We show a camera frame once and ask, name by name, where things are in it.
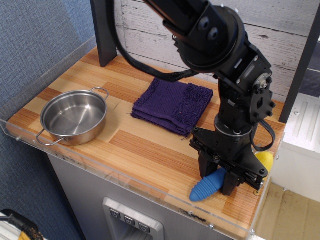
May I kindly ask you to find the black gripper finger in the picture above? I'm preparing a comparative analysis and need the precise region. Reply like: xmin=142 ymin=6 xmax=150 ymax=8
xmin=221 ymin=170 xmax=243 ymax=196
xmin=198 ymin=153 xmax=218 ymax=179

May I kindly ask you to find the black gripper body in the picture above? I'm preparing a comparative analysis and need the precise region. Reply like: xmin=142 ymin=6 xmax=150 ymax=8
xmin=190 ymin=125 xmax=269 ymax=190

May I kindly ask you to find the blue handled metal fork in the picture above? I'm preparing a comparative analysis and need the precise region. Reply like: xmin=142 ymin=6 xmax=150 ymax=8
xmin=189 ymin=168 xmax=227 ymax=202

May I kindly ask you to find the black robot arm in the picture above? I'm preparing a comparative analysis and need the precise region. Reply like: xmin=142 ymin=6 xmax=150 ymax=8
xmin=147 ymin=0 xmax=276 ymax=196

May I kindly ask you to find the purple folded cloth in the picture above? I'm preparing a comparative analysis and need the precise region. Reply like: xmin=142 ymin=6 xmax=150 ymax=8
xmin=131 ymin=78 xmax=214 ymax=137

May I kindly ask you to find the white ribbed appliance top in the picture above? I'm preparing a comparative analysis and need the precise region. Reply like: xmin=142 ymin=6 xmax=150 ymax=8
xmin=283 ymin=93 xmax=320 ymax=154

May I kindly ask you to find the yellow plastic corn piece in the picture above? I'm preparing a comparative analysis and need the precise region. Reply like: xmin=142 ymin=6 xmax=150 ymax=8
xmin=254 ymin=151 xmax=274 ymax=173

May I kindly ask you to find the silver dispenser button panel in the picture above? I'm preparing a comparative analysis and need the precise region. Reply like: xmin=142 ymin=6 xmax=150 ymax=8
xmin=102 ymin=197 xmax=165 ymax=240

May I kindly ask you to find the stainless steel pot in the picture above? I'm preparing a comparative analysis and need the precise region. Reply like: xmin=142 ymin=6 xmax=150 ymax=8
xmin=36 ymin=87 xmax=110 ymax=146

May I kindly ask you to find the yellow object bottom left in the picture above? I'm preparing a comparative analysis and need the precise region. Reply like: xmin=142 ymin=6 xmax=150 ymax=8
xmin=18 ymin=231 xmax=32 ymax=240

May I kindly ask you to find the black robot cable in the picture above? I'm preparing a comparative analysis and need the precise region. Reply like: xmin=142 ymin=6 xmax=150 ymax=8
xmin=249 ymin=118 xmax=277 ymax=153

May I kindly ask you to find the dark right upright post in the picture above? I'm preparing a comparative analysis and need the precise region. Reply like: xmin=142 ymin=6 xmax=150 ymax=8
xmin=279 ymin=6 xmax=320 ymax=124

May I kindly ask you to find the dark upright post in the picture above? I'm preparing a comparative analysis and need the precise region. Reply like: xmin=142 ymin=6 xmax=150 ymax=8
xmin=279 ymin=6 xmax=320 ymax=124
xmin=90 ymin=0 xmax=118 ymax=68

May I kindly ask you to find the clear acrylic guard rail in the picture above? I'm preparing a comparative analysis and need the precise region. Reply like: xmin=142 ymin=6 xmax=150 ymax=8
xmin=0 ymin=117 xmax=259 ymax=240

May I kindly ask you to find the black braided cable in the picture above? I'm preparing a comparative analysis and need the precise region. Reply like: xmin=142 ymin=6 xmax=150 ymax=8
xmin=106 ymin=0 xmax=201 ymax=83

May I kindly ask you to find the dark left upright post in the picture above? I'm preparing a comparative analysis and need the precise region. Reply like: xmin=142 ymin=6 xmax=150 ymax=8
xmin=90 ymin=0 xmax=118 ymax=68

